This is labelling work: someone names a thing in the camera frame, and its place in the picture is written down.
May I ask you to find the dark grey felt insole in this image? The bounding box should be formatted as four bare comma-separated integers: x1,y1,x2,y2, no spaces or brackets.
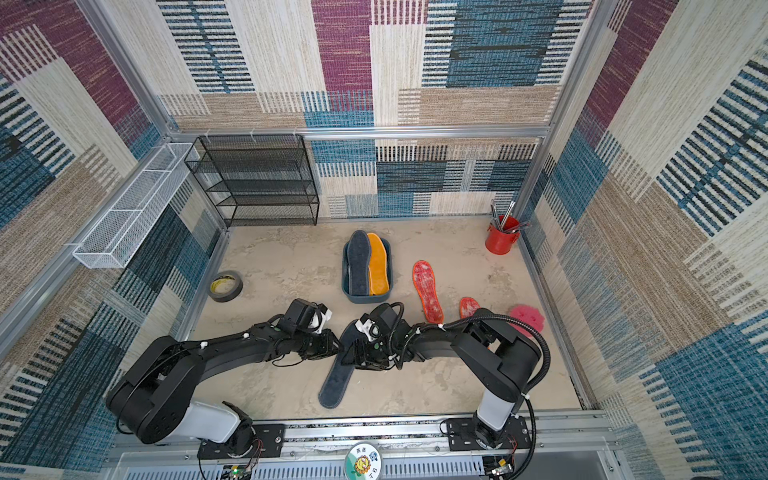
318,322,361,409

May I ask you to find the round green sticker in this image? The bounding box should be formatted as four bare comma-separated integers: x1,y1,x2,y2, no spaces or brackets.
344,442,383,480

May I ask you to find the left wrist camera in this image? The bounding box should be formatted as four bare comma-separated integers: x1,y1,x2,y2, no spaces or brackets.
299,303,333,335

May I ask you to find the orange fleece insole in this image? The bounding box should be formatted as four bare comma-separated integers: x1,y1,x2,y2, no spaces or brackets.
367,232,390,296

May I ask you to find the roll of tape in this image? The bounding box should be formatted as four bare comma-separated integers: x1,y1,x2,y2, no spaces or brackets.
208,270,243,303

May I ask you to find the red patterned insole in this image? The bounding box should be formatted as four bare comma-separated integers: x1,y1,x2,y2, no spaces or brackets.
412,260,444,324
459,297,481,319

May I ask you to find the teal plastic storage box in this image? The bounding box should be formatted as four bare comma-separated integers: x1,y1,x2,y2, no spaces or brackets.
341,239,392,305

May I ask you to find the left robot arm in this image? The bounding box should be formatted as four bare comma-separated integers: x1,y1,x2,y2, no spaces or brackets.
106,299,341,444

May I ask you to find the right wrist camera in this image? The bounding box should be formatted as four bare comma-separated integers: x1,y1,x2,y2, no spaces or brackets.
354,318,381,343

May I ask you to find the red pen cup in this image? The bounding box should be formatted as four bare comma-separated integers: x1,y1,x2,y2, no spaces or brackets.
485,201,530,255

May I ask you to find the black wire shelf rack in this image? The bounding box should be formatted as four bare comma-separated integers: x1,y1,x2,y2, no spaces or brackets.
184,134,320,228

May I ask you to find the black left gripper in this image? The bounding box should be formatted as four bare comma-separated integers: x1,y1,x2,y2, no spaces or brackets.
295,332,348,363

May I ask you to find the white wire mesh basket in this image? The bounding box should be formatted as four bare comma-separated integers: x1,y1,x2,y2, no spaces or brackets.
73,143,192,269

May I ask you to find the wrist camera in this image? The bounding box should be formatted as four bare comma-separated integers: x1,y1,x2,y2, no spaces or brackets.
299,303,333,335
354,318,381,343

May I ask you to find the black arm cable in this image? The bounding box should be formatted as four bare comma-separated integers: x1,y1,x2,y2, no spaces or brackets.
419,314,552,480

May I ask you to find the pink round sponge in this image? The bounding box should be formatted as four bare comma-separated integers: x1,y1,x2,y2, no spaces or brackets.
509,304,545,333

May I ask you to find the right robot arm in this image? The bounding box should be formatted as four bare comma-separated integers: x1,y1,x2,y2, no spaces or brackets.
340,303,551,449

